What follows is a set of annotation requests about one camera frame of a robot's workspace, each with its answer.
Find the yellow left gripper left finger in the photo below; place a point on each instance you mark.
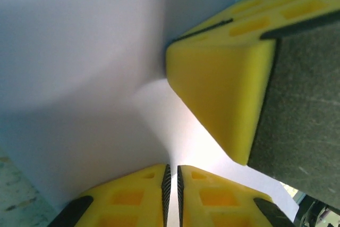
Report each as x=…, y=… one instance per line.
x=127, y=205

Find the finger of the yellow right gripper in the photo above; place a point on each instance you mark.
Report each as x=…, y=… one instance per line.
x=217, y=83

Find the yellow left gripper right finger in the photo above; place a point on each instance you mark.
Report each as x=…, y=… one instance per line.
x=225, y=205

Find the lavender paper sheet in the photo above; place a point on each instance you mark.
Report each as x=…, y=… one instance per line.
x=79, y=51

